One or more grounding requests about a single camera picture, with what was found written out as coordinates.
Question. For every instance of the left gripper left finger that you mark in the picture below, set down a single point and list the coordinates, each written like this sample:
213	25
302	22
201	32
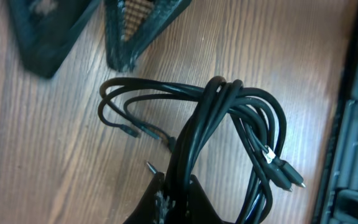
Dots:
151	209

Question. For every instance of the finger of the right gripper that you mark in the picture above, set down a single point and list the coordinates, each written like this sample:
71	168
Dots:
47	30
132	25

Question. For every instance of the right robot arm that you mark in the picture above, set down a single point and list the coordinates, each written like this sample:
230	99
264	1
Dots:
261	125

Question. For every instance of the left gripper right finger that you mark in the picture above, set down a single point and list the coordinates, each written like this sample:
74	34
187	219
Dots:
199	206

